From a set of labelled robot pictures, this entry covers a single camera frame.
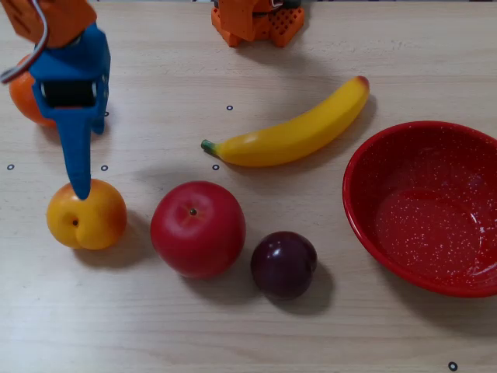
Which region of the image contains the yellow banana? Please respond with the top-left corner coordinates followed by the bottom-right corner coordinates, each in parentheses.
top-left (200, 75), bottom-right (370, 168)

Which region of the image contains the red speckled bowl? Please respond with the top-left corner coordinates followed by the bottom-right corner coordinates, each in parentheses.
top-left (342, 120), bottom-right (497, 299)

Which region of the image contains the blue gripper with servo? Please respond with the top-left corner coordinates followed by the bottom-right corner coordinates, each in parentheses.
top-left (30, 22), bottom-right (112, 201)

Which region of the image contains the white red gripper servo cable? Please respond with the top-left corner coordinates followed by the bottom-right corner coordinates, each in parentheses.
top-left (0, 0), bottom-right (50, 85)

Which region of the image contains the orange fruit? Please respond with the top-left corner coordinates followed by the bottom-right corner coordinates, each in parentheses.
top-left (9, 54), bottom-right (59, 129)

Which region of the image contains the yellow orange peach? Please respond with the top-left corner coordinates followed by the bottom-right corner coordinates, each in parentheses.
top-left (46, 178), bottom-right (128, 251)

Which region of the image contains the orange robot base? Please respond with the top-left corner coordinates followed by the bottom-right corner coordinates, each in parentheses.
top-left (211, 0), bottom-right (306, 48)

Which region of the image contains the red apple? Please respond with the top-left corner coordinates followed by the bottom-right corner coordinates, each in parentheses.
top-left (150, 180), bottom-right (247, 280)

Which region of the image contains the dark purple plum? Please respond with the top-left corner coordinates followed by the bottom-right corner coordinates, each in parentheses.
top-left (250, 231), bottom-right (318, 300)

